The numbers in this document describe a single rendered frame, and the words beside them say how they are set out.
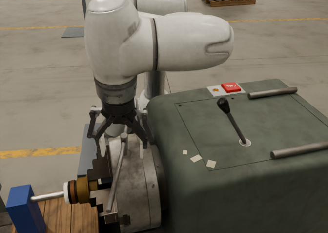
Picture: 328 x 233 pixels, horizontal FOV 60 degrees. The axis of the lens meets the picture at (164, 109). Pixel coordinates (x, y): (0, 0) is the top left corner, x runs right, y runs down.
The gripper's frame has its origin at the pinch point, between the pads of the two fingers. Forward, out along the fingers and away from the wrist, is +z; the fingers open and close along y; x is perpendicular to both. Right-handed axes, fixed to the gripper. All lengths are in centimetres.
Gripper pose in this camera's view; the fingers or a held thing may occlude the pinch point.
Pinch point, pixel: (122, 149)
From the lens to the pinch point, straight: 79.1
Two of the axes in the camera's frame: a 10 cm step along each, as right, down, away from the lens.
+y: 10.0, 0.6, 0.1
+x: 0.4, -7.0, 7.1
